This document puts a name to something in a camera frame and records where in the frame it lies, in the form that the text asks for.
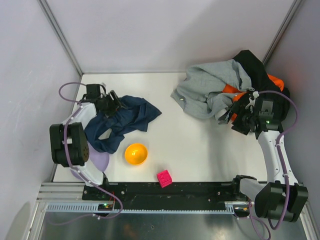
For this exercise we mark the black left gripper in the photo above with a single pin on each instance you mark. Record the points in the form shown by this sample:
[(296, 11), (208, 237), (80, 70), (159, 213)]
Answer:
[(111, 101)]

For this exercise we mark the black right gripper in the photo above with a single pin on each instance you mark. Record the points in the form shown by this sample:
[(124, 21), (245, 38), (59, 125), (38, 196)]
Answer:
[(240, 116)]

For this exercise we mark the dark blue cloth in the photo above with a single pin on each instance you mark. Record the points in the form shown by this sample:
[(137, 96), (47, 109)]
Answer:
[(105, 133)]

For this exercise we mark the grey cloth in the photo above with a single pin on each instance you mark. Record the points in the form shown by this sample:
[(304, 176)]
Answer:
[(199, 95)]

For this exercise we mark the black cloth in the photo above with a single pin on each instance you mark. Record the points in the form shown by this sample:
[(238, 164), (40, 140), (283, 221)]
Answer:
[(249, 61)]

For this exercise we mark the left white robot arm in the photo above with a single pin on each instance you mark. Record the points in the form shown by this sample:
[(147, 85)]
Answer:
[(68, 142)]

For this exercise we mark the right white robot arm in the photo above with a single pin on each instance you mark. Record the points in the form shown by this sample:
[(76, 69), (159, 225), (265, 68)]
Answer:
[(282, 198)]

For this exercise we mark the orange cloth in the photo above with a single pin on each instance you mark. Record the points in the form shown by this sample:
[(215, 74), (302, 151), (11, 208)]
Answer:
[(237, 84)]

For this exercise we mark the yellow plastic bowl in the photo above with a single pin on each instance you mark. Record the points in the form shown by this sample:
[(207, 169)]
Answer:
[(136, 154)]

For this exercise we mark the purple plastic plate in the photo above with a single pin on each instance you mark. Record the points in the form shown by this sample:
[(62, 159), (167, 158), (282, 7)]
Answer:
[(100, 160)]

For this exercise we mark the pink cube block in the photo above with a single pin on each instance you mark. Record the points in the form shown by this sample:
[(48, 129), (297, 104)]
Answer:
[(164, 178)]

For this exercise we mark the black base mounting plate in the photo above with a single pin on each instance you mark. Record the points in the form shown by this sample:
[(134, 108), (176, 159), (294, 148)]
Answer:
[(176, 196)]

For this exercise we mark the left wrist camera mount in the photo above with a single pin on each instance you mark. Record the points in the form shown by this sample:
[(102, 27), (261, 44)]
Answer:
[(95, 91)]

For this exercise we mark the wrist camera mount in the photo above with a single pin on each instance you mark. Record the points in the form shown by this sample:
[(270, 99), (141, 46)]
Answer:
[(252, 100), (95, 91)]

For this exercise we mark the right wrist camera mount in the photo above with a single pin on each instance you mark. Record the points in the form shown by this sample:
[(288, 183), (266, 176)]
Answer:
[(252, 100)]

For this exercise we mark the grey slotted cable duct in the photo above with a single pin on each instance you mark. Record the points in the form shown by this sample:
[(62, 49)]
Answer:
[(228, 208)]

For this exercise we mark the aluminium frame rail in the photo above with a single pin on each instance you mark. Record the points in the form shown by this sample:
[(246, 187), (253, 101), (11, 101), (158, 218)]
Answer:
[(138, 226)]

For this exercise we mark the left aluminium corner post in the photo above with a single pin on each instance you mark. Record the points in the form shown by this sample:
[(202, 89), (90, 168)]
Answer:
[(52, 20)]

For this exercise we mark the aluminium corner post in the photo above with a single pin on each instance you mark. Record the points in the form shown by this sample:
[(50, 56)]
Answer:
[(292, 12), (52, 20)]

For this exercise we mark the right aluminium corner post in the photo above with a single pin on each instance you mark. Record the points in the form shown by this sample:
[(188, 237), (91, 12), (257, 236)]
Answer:
[(292, 12)]

